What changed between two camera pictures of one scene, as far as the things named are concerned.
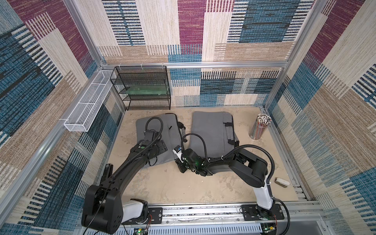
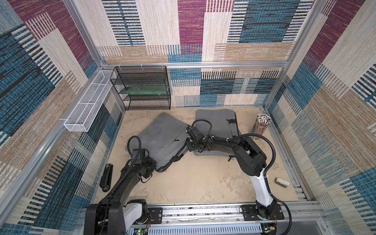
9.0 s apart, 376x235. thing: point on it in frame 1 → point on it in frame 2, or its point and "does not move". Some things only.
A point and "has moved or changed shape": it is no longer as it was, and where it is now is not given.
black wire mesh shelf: (143, 87) does not move
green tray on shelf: (159, 90) does not move
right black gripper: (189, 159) → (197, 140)
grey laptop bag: (169, 129) has moved or changed shape
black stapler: (107, 172) does not move
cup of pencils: (259, 127) does not move
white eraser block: (282, 182) does not move
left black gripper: (159, 142) → (152, 163)
